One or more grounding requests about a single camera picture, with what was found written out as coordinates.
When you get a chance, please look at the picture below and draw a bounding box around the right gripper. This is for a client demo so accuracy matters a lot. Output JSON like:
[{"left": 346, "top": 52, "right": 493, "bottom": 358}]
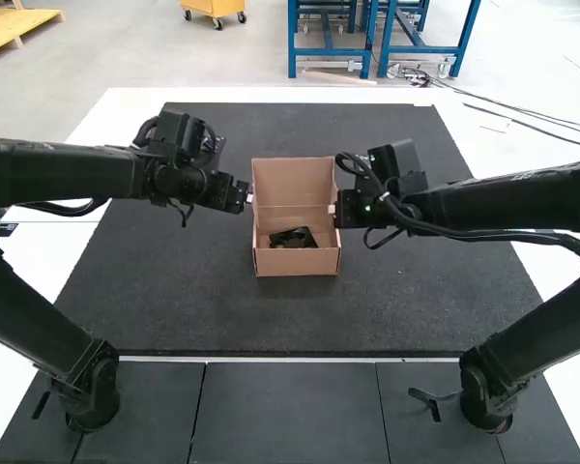
[{"left": 326, "top": 188, "right": 386, "bottom": 229}]

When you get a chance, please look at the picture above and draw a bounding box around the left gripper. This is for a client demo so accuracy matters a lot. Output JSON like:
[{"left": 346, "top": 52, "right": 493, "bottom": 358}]
[{"left": 205, "top": 171, "right": 256, "bottom": 215}]

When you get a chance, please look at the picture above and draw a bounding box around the black square fan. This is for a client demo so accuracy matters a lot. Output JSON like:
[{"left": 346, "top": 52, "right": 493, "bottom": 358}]
[{"left": 268, "top": 224, "right": 321, "bottom": 250}]

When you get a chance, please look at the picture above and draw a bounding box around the cardboard box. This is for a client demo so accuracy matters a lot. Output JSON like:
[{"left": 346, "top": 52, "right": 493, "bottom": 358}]
[{"left": 249, "top": 155, "right": 343, "bottom": 278}]

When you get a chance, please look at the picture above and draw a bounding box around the black mat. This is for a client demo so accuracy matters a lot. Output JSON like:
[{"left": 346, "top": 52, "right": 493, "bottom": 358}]
[{"left": 52, "top": 101, "right": 545, "bottom": 360}]

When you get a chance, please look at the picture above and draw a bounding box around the yellow tool cart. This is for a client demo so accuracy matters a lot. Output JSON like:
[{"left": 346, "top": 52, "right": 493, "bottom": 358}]
[{"left": 179, "top": 0, "right": 248, "bottom": 32}]

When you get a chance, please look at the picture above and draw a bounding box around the dark base panel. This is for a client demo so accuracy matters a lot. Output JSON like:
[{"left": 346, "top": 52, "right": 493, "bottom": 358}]
[
  {"left": 375, "top": 361, "right": 509, "bottom": 464},
  {"left": 188, "top": 361, "right": 391, "bottom": 464},
  {"left": 72, "top": 361, "right": 208, "bottom": 464},
  {"left": 0, "top": 369, "right": 86, "bottom": 464},
  {"left": 495, "top": 381, "right": 580, "bottom": 464}
]

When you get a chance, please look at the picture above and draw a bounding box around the black clamp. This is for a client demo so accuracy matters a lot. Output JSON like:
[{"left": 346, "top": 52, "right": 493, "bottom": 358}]
[
  {"left": 30, "top": 390, "right": 52, "bottom": 421},
  {"left": 407, "top": 386, "right": 461, "bottom": 422}
]

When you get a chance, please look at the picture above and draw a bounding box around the wooden pallet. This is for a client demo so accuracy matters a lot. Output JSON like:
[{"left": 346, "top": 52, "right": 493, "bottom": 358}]
[{"left": 0, "top": 7, "right": 67, "bottom": 60}]

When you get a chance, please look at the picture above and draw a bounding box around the black cable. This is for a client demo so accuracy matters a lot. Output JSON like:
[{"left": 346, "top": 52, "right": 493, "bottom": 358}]
[
  {"left": 166, "top": 201, "right": 197, "bottom": 229},
  {"left": 334, "top": 152, "right": 393, "bottom": 204},
  {"left": 14, "top": 194, "right": 113, "bottom": 218},
  {"left": 362, "top": 222, "right": 408, "bottom": 251}
]

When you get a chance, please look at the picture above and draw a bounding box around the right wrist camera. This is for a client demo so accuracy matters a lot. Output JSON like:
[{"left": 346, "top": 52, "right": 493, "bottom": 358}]
[{"left": 366, "top": 138, "right": 422, "bottom": 179}]

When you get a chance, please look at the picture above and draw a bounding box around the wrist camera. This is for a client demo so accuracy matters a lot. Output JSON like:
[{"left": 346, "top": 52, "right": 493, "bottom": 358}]
[
  {"left": 147, "top": 110, "right": 209, "bottom": 160},
  {"left": 366, "top": 138, "right": 422, "bottom": 179}
]

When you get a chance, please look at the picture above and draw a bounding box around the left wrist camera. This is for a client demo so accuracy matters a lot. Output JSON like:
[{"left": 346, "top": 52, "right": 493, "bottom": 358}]
[{"left": 147, "top": 110, "right": 209, "bottom": 160}]

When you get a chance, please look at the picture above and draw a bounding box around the blue frame workbench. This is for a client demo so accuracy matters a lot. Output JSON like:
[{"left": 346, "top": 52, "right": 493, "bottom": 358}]
[
  {"left": 375, "top": 0, "right": 482, "bottom": 79},
  {"left": 287, "top": 0, "right": 384, "bottom": 80}
]

